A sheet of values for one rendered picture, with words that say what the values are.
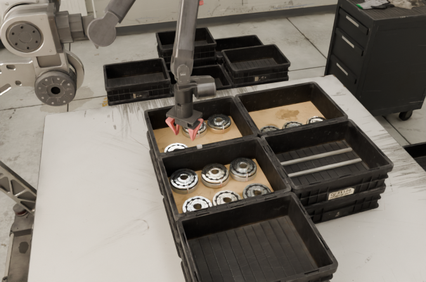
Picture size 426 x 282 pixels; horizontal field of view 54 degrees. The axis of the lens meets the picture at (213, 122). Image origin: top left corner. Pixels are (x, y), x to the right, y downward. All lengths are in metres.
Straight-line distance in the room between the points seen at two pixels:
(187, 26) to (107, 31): 0.23
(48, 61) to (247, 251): 0.94
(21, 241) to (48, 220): 0.62
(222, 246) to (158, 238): 0.29
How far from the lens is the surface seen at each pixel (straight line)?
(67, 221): 1.70
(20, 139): 3.36
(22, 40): 1.25
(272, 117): 1.89
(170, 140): 1.76
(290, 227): 1.45
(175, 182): 1.53
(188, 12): 1.26
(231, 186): 1.55
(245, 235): 1.41
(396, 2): 3.21
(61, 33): 1.23
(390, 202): 1.81
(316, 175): 1.64
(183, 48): 1.25
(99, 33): 1.21
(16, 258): 2.27
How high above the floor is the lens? 1.95
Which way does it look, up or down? 37 degrees down
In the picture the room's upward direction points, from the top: straight up
